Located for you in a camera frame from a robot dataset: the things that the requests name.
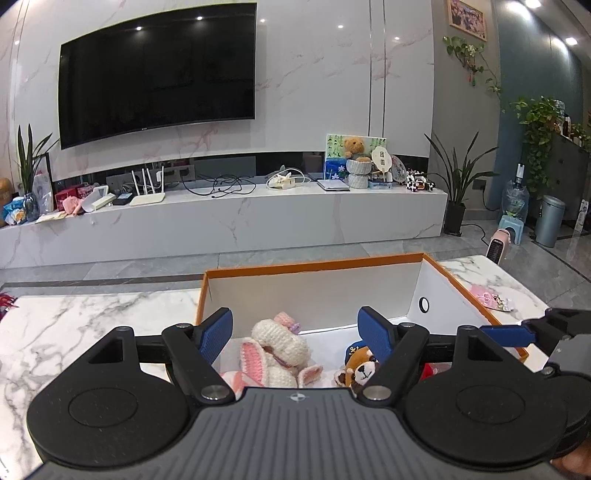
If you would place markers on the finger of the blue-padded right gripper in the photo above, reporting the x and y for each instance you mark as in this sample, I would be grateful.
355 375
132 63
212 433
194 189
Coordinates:
510 335

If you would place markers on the orange cardboard storage box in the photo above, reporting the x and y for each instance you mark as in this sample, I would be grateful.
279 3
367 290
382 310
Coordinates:
325 298

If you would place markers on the potted green plant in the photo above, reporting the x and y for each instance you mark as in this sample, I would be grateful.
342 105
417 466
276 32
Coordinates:
458 177

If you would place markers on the pink space heater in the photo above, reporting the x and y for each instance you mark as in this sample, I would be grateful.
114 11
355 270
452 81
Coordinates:
498 245

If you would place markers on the white tv console cabinet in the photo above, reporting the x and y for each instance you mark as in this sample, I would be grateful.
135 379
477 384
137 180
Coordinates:
187 224

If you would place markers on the black wall television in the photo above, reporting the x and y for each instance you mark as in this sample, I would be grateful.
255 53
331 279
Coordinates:
184 66

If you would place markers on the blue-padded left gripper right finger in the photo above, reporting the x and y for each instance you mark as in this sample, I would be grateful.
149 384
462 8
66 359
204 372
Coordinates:
399 350

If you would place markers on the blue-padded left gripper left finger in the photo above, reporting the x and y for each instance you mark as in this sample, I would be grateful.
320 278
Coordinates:
191 352

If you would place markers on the grey trash bin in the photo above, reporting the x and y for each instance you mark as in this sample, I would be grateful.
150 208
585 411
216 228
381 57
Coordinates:
550 220

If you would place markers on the left green plant in vase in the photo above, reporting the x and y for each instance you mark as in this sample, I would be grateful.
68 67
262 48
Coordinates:
29 156

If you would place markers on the brown white plush dog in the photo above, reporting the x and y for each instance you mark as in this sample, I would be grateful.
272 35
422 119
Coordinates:
360 365

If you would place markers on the red yellow feather toy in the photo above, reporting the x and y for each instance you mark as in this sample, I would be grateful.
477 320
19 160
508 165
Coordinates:
7 302

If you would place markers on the white wifi router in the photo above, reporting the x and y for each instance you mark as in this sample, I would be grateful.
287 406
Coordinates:
146 192

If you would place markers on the water jug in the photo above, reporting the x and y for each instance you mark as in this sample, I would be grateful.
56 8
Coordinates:
515 200

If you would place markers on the brown teddy bear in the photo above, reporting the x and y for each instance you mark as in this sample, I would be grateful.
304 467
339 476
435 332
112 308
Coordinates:
353 148

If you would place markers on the framed wall picture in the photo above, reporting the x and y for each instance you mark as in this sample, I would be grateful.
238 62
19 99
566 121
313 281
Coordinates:
467 19

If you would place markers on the cream crochet doll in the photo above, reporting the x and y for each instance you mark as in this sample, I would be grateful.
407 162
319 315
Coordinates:
273 356

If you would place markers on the pink packet with charm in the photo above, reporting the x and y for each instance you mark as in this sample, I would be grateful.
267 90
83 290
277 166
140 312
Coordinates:
491 300

